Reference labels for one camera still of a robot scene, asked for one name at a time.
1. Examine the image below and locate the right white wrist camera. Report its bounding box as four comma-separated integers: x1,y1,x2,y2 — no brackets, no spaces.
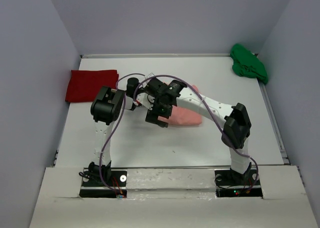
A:
133,92,155,110

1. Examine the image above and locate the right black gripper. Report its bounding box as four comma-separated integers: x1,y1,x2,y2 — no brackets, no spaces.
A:
146,96,174,127

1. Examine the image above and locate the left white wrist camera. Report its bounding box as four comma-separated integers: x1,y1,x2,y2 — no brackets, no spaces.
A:
144,73,154,79

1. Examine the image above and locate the back aluminium rail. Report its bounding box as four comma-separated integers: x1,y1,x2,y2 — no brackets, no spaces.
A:
80,53,229,59

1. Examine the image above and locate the white foam strip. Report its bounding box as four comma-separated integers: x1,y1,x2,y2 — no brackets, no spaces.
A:
126,168,216,190

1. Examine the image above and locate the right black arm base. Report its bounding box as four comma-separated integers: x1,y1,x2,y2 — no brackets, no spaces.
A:
214,169,263,198

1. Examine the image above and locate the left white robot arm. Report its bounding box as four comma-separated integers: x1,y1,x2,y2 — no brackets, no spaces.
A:
82,77,176,186

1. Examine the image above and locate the folded red t-shirt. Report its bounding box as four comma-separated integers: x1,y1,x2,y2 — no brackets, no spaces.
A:
65,70,119,103

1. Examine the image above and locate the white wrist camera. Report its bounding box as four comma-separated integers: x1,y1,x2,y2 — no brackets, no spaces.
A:
133,92,155,110
144,73,154,79

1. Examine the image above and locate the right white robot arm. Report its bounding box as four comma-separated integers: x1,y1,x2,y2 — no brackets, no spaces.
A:
137,78,252,184

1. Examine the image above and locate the green t-shirt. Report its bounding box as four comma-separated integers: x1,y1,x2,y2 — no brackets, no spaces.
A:
230,43,269,84

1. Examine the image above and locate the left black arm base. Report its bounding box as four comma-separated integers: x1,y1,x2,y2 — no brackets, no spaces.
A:
78,170,128,199

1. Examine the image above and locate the pink t-shirt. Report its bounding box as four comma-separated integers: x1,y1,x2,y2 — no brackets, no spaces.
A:
157,83,203,127

